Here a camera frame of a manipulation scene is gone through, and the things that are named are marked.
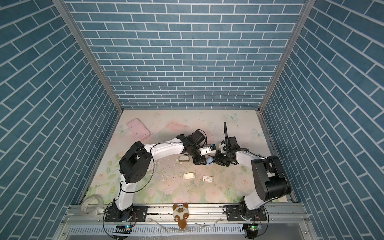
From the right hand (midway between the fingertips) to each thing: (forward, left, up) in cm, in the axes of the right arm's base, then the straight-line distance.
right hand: (211, 158), depth 91 cm
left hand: (-2, +4, +1) cm, 5 cm away
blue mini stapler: (-2, +2, +2) cm, 3 cm away
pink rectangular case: (+18, +53, +2) cm, 56 cm away
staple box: (-12, +2, -1) cm, 12 cm away
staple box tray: (-11, +13, -2) cm, 17 cm away
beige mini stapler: (-2, +17, +1) cm, 17 cm away
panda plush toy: (-31, +14, +1) cm, 34 cm away
